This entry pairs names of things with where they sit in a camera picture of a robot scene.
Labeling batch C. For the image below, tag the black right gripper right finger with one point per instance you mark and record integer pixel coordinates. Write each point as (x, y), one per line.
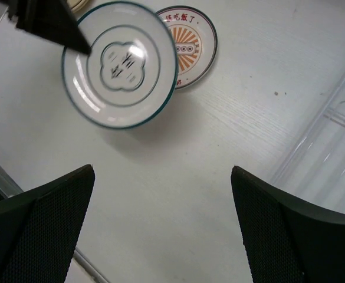
(287, 239)

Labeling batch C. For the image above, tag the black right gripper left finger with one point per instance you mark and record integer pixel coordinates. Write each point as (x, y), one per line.
(39, 228)

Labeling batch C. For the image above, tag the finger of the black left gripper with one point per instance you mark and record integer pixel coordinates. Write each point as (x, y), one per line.
(50, 20)

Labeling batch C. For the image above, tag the small cream printed plate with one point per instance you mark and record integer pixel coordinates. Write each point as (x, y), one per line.
(76, 5)

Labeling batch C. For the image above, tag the cream plate with orange pattern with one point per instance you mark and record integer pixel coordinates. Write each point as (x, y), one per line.
(196, 42)

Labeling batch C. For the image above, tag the white wire dish rack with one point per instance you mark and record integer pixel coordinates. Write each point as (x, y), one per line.
(315, 168)

